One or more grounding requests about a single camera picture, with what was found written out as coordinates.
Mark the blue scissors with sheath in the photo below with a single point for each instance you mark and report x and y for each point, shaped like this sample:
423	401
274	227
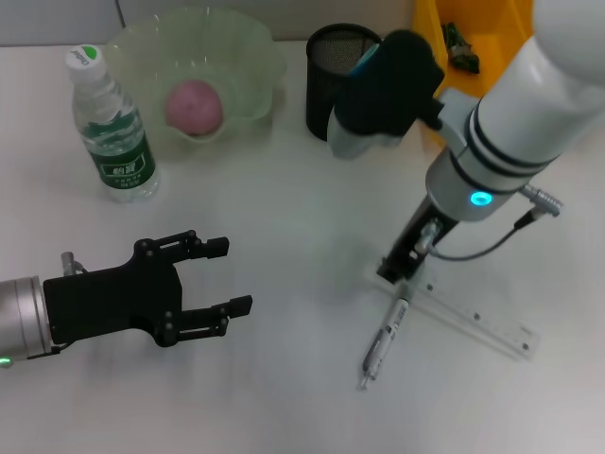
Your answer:
366	61

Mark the black mesh pen holder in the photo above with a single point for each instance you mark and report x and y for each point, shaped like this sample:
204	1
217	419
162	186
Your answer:
326	85

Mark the green plastic wrapper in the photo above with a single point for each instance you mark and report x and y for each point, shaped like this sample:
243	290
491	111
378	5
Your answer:
461	52

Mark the yellow plastic bin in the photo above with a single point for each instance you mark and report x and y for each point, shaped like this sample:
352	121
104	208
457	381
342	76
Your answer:
491	47

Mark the grey white pen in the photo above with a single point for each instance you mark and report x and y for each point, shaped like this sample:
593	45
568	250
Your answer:
383	340

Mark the translucent green wavy fruit bowl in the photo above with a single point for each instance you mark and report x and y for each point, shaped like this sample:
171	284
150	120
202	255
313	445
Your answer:
212	57

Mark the clear water bottle green label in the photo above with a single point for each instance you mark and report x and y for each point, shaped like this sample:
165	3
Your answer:
113	142

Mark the pink peach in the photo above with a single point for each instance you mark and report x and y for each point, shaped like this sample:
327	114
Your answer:
194	109

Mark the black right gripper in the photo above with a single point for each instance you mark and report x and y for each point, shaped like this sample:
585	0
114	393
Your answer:
420	236

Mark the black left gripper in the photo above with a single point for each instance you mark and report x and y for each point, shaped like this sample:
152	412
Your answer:
113	298

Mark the transparent plastic ruler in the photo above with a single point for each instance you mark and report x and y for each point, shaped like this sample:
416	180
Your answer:
472	317

